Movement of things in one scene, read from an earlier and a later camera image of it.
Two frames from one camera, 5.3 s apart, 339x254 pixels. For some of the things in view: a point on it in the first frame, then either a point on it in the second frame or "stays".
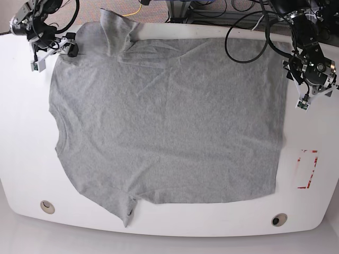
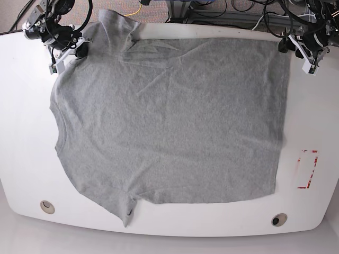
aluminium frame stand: [183, 11] stays
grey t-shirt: [160, 120] stays
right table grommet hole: [278, 220] stays
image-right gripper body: [312, 75] → [314, 45]
